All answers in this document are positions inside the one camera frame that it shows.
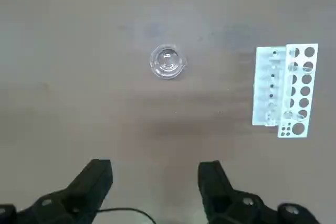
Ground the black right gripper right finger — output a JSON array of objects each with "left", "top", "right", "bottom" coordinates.
[{"left": 198, "top": 160, "right": 322, "bottom": 224}]

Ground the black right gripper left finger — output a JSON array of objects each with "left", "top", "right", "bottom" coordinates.
[{"left": 0, "top": 158, "right": 113, "bottom": 224}]

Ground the white test tube rack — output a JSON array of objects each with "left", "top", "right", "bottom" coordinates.
[{"left": 251, "top": 42, "right": 319, "bottom": 138}]

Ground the clear glass beaker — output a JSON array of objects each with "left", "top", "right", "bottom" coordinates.
[{"left": 149, "top": 44, "right": 187, "bottom": 80}]

